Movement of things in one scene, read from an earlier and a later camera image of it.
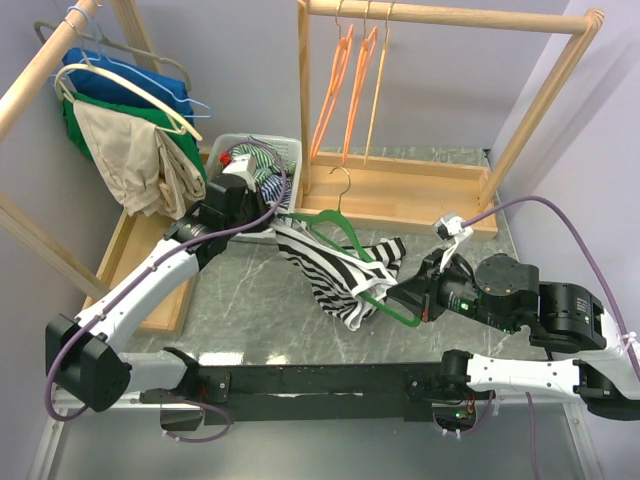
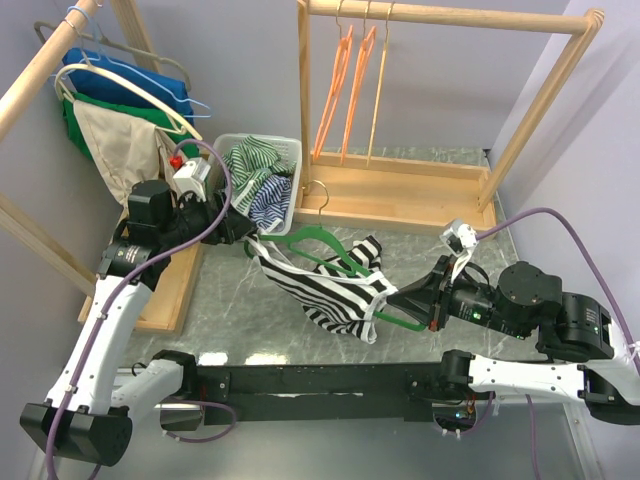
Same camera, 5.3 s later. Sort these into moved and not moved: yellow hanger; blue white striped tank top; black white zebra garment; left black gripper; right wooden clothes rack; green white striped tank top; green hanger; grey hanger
Moved: black white zebra garment; green hanger; left black gripper
Not moved: green white striped tank top; grey hanger; right wooden clothes rack; blue white striped tank top; yellow hanger
